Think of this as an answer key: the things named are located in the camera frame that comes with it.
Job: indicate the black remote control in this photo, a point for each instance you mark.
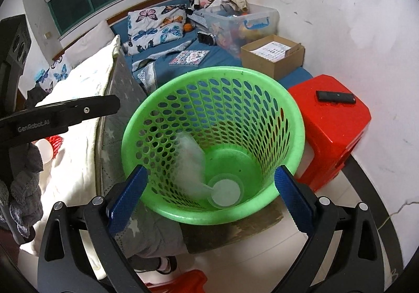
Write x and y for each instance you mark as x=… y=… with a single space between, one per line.
x=336 y=97

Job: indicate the beige cushion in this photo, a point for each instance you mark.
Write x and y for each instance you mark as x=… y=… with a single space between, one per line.
x=89 y=44

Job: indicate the colourful picture book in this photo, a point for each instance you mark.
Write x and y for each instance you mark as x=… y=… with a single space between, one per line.
x=190 y=57

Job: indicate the butterfly pillow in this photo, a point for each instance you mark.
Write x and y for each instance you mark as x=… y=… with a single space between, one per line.
x=153 y=26
x=58 y=71

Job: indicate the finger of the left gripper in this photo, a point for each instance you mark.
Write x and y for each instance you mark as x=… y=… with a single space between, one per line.
x=54 y=119

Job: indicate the white quilted table cover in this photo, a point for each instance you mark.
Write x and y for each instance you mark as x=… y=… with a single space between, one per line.
x=70 y=177

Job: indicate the clear toy storage bin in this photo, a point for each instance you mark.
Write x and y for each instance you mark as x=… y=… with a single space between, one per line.
x=232 y=30

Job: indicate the black clothing pile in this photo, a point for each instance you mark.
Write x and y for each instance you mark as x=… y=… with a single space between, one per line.
x=34 y=96

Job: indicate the red plastic stool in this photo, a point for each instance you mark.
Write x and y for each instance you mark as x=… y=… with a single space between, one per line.
x=331 y=129

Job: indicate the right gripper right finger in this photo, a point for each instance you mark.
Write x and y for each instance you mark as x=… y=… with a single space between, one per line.
x=358 y=262

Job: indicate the blue sofa mattress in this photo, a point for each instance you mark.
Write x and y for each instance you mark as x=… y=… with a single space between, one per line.
x=151 y=74

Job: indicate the green plastic waste basket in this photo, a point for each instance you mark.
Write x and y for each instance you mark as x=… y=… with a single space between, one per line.
x=247 y=125

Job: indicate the right butterfly pillow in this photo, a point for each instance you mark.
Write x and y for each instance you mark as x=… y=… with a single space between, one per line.
x=153 y=26

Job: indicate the brown cardboard box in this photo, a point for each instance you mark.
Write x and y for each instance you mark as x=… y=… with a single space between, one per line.
x=273 y=56

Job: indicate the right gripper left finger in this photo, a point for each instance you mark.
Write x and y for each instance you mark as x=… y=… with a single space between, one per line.
x=63 y=265

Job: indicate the left butterfly pillow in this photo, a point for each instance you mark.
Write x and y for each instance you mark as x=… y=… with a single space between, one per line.
x=58 y=71

